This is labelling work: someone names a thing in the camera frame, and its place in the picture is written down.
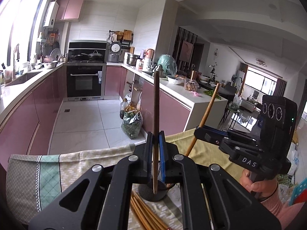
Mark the right hand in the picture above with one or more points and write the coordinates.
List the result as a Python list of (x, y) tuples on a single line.
[(265, 188)]

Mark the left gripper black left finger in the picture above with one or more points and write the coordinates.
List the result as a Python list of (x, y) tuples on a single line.
[(100, 198)]

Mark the black wok with lid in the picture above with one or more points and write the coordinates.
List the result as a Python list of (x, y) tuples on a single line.
[(94, 57)]

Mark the kitchen sink faucet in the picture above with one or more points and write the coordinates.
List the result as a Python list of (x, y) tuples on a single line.
[(16, 57)]

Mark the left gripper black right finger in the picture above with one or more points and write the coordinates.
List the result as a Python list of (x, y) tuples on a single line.
[(211, 197)]

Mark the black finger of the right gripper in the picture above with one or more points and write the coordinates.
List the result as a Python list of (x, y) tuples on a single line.
[(213, 138), (199, 133)]

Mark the steel mixing bowl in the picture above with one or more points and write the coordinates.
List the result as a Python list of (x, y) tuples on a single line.
[(50, 65)]

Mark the pink wall cabinet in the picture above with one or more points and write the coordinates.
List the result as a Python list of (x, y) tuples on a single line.
[(69, 10)]

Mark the pink base cabinets left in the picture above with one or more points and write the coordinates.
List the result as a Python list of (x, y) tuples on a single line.
[(27, 122)]

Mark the silver rice cooker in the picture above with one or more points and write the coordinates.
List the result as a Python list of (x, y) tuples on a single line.
[(115, 51)]

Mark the patterned green beige cloth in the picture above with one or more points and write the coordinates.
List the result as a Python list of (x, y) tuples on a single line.
[(34, 181)]

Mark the pink base cabinets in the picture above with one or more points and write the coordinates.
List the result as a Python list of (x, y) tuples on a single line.
[(27, 122), (175, 106)]

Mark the pink base cabinets right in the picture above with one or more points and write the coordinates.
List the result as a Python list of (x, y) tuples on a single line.
[(175, 106)]

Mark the black mesh utensil cup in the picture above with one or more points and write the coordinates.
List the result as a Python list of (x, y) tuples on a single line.
[(145, 191)]

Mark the oil bottle on floor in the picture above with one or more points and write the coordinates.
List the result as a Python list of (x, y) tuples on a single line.
[(124, 104)]

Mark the wooden chopstick on cloth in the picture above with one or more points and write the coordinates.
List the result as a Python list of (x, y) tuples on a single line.
[(150, 222), (138, 214), (158, 220)]

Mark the black built-in oven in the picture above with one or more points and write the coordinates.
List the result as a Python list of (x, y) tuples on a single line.
[(85, 79)]

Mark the white water heater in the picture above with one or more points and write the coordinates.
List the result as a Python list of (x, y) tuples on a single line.
[(50, 16)]

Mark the dark chopstick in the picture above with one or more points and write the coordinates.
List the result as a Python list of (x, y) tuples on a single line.
[(156, 111)]

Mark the yellow cloth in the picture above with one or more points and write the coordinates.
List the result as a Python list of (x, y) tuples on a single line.
[(204, 153)]

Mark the steel stock pot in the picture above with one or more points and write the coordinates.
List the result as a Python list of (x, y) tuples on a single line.
[(132, 59)]

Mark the pink sleeved right forearm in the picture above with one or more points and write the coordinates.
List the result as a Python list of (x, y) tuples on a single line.
[(290, 217)]

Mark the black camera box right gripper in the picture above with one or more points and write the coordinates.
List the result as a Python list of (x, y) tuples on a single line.
[(278, 124)]

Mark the green vegetable plastic bag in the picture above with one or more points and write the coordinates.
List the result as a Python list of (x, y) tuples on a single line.
[(132, 123)]

